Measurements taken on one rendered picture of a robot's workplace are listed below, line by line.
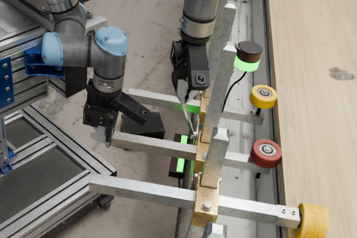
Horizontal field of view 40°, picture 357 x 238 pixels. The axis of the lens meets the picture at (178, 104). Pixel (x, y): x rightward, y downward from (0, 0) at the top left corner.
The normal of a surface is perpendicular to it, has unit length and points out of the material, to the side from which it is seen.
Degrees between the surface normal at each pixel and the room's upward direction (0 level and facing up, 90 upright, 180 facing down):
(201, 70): 34
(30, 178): 0
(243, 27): 0
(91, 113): 90
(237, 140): 0
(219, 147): 90
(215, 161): 90
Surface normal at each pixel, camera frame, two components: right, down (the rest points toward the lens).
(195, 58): 0.30, -0.28
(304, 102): 0.14, -0.76
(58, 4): 0.03, 0.66
